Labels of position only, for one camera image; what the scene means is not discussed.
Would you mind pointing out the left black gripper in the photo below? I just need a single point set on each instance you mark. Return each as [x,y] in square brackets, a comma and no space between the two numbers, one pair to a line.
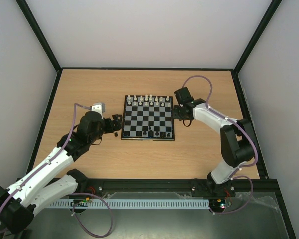
[117,123]

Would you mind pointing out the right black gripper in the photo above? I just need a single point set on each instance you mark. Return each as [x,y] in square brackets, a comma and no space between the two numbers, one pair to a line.
[180,112]

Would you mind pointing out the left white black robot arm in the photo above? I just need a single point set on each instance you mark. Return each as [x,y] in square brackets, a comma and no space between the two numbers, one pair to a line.
[23,200]

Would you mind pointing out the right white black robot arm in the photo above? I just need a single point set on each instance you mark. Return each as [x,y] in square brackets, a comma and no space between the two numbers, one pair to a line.
[237,140]

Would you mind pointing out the black and grey chessboard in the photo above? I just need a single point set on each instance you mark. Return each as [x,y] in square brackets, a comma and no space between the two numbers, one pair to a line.
[137,119]

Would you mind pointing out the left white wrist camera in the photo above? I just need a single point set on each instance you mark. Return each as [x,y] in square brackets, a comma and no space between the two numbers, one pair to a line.
[98,107]

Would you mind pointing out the black aluminium mounting rail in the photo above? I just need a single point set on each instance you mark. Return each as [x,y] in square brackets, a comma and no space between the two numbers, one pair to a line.
[193,187]

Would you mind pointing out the black enclosure frame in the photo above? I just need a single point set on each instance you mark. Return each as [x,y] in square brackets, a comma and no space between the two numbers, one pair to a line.
[263,184]

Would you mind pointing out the light blue slotted cable duct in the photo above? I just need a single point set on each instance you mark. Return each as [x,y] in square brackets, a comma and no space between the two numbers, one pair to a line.
[133,204]

